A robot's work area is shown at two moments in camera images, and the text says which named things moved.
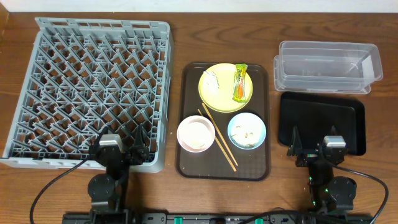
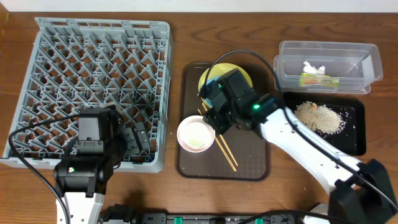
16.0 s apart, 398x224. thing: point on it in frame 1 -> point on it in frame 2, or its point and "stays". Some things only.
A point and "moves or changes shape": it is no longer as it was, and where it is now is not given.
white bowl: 196,134 stays
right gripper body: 308,157 -> 224,121
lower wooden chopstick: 222,148 stays
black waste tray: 314,114 stays
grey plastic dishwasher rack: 89,77 stays
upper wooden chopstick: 217,130 stays
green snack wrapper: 240,83 moves or changes shape
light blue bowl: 247,130 -> 207,101
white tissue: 210,81 moves or changes shape
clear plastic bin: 326,67 stays
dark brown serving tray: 212,163 stays
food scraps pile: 248,145 -> 320,117
